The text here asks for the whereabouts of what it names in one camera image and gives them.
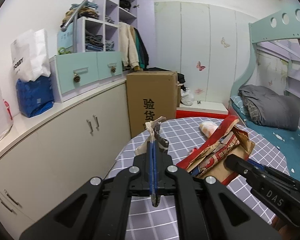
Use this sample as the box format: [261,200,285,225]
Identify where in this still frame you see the round table grey checked tablecloth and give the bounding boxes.
[104,117,290,240]

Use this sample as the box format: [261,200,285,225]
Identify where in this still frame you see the blue woven bag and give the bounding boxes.
[16,76,55,118]

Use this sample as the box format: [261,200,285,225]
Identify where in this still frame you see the cream hanging jacket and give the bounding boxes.
[119,22,140,68]

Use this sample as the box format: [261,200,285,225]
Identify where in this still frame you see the tall cardboard box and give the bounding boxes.
[126,70,182,138]

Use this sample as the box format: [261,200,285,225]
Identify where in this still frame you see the folded jeans in cubby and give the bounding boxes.
[85,35,115,52]

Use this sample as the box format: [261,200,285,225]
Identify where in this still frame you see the grey metal handrail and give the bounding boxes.
[60,0,140,32]

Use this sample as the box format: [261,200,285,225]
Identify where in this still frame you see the teal bunk bed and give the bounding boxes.
[229,1,300,183]

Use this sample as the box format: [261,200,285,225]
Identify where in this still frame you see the black clothes heap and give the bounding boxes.
[144,67,185,84]

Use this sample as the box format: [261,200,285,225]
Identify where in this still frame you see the beige paper wrapper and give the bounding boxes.
[134,116,170,207]

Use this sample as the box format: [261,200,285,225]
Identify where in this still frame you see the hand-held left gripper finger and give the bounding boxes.
[153,141,283,240]
[19,141,153,240]

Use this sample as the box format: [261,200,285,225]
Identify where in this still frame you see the pile of folded clothes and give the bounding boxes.
[61,2,100,27]

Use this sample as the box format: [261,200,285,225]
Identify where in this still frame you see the green hanging jacket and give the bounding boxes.
[134,27,146,69]

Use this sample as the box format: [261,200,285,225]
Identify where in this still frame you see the dark clothes in cubby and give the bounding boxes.
[120,0,137,10]

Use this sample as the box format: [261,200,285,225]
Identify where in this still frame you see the white paper shopping bag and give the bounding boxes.
[10,29,51,82]

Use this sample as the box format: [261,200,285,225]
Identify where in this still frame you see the white low platform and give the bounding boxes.
[176,102,229,114]

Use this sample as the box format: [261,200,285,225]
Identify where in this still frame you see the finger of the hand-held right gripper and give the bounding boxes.
[250,162,300,189]
[224,154,265,188]

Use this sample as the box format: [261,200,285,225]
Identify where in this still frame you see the teal two-drawer unit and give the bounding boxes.
[49,51,123,103]

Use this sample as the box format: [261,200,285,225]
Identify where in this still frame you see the purple cubby shelf unit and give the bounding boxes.
[57,0,155,70]

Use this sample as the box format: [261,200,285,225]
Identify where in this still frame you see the dark hanging jacket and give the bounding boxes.
[137,29,150,67]

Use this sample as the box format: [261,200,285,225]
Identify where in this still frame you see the grey duvet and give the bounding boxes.
[239,84,300,132]

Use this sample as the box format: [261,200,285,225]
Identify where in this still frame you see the white panelled wardrobe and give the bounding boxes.
[154,1,253,105]

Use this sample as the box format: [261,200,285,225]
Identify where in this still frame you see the teal printed bed sheet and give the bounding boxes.
[229,96,300,183]

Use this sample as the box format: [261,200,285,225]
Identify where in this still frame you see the small white plastic bag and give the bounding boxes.
[180,88,194,106]

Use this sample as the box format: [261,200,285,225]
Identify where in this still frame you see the torn red brown paper bag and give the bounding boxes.
[176,115,256,186]

